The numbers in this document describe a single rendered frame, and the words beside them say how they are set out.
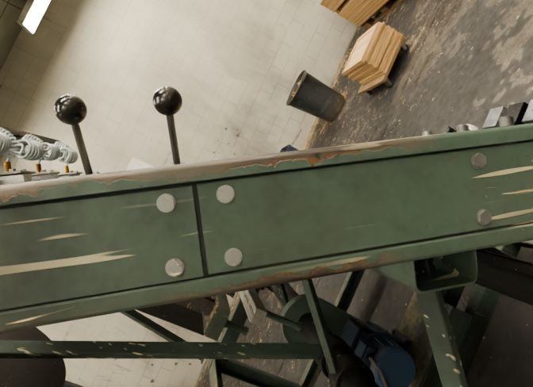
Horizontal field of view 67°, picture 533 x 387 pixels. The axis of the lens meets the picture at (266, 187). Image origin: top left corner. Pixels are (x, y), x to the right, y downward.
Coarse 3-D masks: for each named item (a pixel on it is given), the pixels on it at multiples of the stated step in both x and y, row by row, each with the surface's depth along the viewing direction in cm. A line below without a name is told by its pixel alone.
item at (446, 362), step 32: (288, 320) 135; (320, 320) 122; (448, 320) 49; (0, 352) 119; (32, 352) 121; (64, 352) 122; (96, 352) 124; (128, 352) 126; (160, 352) 128; (192, 352) 129; (224, 352) 131; (256, 352) 133; (288, 352) 135; (320, 352) 137; (448, 352) 48; (448, 384) 49
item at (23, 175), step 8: (0, 128) 112; (16, 144) 112; (8, 152) 110; (16, 152) 112; (8, 160) 112; (8, 168) 111; (0, 176) 109; (8, 176) 110; (16, 176) 110; (24, 176) 111; (0, 184) 110
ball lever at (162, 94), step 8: (160, 88) 52; (168, 88) 52; (160, 96) 51; (168, 96) 51; (176, 96) 52; (160, 104) 51; (168, 104) 51; (176, 104) 52; (160, 112) 52; (168, 112) 52; (176, 112) 53; (168, 120) 54; (168, 128) 55; (176, 136) 56; (176, 144) 56; (176, 152) 57; (176, 160) 57
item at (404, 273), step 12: (468, 252) 44; (396, 264) 45; (408, 264) 43; (444, 264) 49; (456, 264) 47; (468, 264) 45; (396, 276) 46; (408, 276) 43; (420, 276) 47; (432, 276) 47; (444, 276) 46; (456, 276) 46; (468, 276) 45; (408, 288) 44; (420, 288) 43; (432, 288) 43; (444, 288) 43
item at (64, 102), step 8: (64, 96) 50; (72, 96) 50; (56, 104) 49; (64, 104) 49; (72, 104) 49; (80, 104) 50; (56, 112) 49; (64, 112) 49; (72, 112) 49; (80, 112) 50; (64, 120) 50; (72, 120) 50; (80, 120) 51; (72, 128) 52; (80, 128) 53; (80, 136) 53; (80, 144) 53; (80, 152) 54; (88, 160) 55; (88, 168) 55
